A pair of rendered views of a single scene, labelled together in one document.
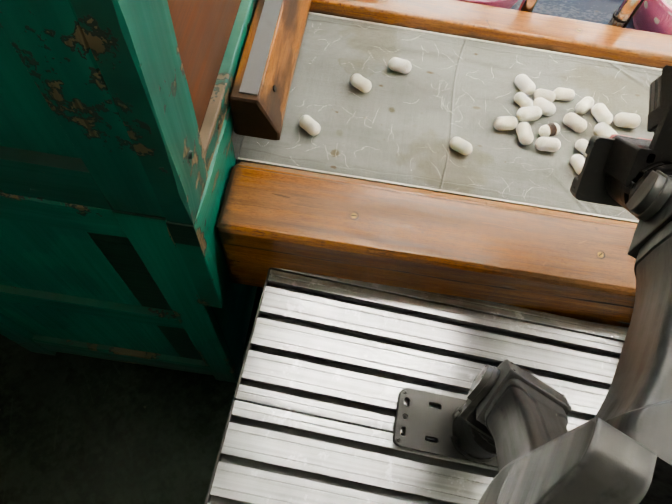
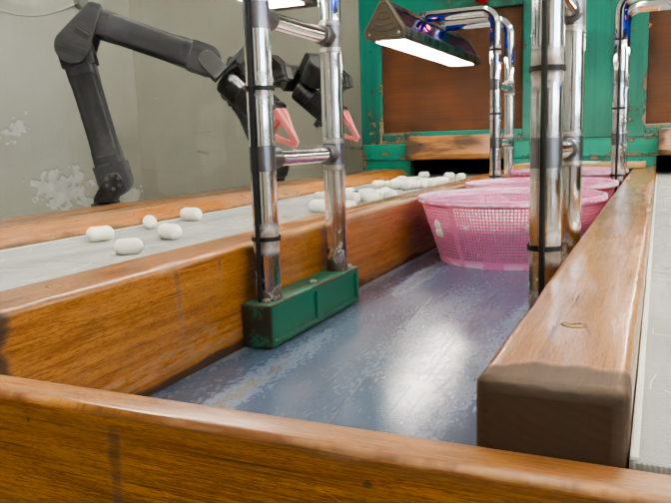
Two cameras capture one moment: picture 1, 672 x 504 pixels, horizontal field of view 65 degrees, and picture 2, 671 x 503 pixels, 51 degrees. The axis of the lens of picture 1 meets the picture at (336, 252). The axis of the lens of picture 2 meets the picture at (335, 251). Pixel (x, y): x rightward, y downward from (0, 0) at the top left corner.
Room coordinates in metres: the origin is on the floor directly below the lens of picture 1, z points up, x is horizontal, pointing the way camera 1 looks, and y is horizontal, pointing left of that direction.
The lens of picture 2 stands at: (1.14, -1.89, 0.85)
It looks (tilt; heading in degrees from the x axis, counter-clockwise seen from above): 9 degrees down; 116
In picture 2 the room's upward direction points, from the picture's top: 2 degrees counter-clockwise
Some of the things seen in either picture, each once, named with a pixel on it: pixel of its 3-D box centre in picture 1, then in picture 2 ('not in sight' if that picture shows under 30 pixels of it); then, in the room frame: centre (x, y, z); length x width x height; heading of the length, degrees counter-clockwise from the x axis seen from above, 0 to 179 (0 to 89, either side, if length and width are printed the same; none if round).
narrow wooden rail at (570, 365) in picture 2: not in sight; (632, 227); (1.07, -0.74, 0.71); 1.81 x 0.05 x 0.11; 91
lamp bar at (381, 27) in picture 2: not in sight; (431, 38); (0.62, -0.31, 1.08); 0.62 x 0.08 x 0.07; 91
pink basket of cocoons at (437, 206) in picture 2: not in sight; (509, 226); (0.91, -0.85, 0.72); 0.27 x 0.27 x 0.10
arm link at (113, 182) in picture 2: not in sight; (111, 188); (0.10, -0.80, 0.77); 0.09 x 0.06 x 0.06; 125
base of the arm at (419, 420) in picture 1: (485, 428); not in sight; (0.11, -0.21, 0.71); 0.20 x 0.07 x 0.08; 88
